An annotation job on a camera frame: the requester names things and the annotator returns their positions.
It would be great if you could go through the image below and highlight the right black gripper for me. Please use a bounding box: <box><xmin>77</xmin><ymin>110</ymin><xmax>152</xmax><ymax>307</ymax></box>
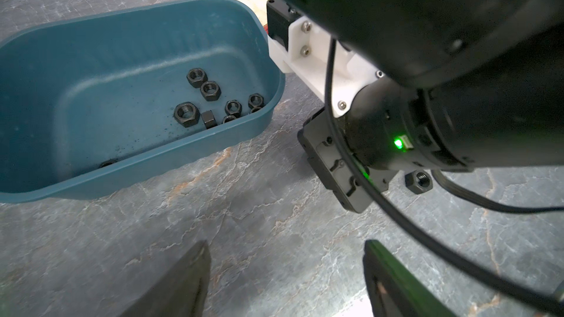
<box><xmin>297</xmin><ymin>76</ymin><xmax>442</xmax><ymax>214</ymax></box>

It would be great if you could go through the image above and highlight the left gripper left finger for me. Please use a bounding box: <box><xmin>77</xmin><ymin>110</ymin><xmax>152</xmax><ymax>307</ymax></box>
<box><xmin>121</xmin><ymin>241</ymin><xmax>212</xmax><ymax>316</ymax></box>

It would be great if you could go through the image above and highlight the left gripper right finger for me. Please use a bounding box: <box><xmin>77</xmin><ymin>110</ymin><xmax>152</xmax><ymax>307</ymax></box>
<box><xmin>363</xmin><ymin>240</ymin><xmax>455</xmax><ymax>317</ymax></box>

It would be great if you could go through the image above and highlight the teal plastic storage box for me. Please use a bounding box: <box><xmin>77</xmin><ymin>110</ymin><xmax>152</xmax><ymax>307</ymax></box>
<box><xmin>1</xmin><ymin>0</ymin><xmax>285</xmax><ymax>203</ymax></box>

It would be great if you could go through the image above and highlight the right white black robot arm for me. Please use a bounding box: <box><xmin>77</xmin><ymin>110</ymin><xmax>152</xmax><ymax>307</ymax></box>
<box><xmin>284</xmin><ymin>0</ymin><xmax>563</xmax><ymax>214</ymax></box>

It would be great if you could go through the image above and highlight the black hex nut in box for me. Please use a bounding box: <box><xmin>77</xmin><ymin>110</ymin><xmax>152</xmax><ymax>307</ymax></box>
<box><xmin>225</xmin><ymin>100</ymin><xmax>242</xmax><ymax>118</ymax></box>
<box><xmin>200</xmin><ymin>81</ymin><xmax>221</xmax><ymax>101</ymax></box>
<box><xmin>201</xmin><ymin>110</ymin><xmax>217</xmax><ymax>129</ymax></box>
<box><xmin>248</xmin><ymin>93</ymin><xmax>264</xmax><ymax>112</ymax></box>
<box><xmin>173</xmin><ymin>102</ymin><xmax>200</xmax><ymax>128</ymax></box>
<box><xmin>186</xmin><ymin>68</ymin><xmax>208</xmax><ymax>89</ymax></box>

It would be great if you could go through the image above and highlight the black hex nut on table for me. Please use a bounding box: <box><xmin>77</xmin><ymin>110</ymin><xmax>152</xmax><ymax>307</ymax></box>
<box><xmin>404</xmin><ymin>170</ymin><xmax>433</xmax><ymax>195</ymax></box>

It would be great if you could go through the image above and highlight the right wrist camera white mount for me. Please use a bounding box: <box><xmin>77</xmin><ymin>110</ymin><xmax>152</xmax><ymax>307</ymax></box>
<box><xmin>267</xmin><ymin>0</ymin><xmax>384</xmax><ymax>118</ymax></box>

